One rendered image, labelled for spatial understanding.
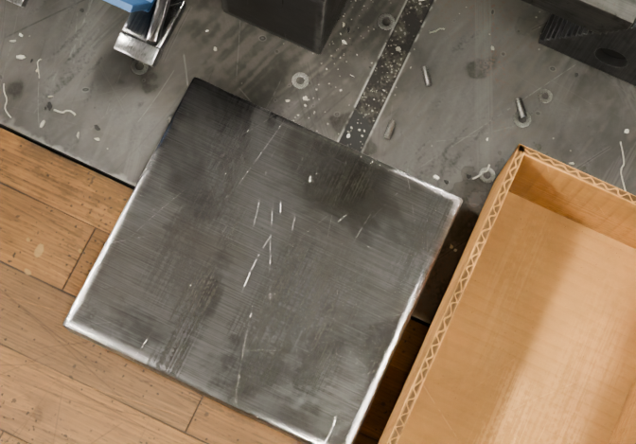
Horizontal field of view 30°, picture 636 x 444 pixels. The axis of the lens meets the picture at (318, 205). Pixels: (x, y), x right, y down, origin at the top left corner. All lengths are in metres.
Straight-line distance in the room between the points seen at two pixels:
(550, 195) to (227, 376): 0.20
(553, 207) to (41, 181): 0.29
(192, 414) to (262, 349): 0.05
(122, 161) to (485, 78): 0.22
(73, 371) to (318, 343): 0.14
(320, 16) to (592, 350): 0.24
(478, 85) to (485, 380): 0.18
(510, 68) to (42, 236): 0.29
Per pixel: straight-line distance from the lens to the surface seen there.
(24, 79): 0.72
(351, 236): 0.66
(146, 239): 0.66
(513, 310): 0.68
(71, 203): 0.70
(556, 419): 0.68
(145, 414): 0.67
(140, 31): 0.63
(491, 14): 0.74
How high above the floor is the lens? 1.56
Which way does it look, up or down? 75 degrees down
